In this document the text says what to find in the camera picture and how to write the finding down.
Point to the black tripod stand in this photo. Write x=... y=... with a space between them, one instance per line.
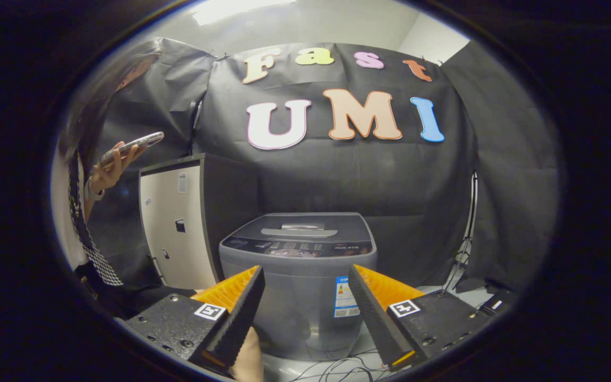
x=469 y=228

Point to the black backdrop stand pole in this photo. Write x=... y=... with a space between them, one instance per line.
x=197 y=119

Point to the ceiling light panel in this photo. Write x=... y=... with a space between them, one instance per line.
x=236 y=9

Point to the black floor box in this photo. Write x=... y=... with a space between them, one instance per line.
x=496 y=303

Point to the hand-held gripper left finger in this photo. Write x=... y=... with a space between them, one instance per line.
x=242 y=313

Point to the smartphone with patterned case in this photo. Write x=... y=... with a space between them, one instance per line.
x=136 y=144

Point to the beige and black cabinet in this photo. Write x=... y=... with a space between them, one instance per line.
x=178 y=233

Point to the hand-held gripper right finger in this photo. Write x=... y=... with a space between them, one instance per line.
x=374 y=318

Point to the grey washing machine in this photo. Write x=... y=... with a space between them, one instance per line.
x=300 y=297

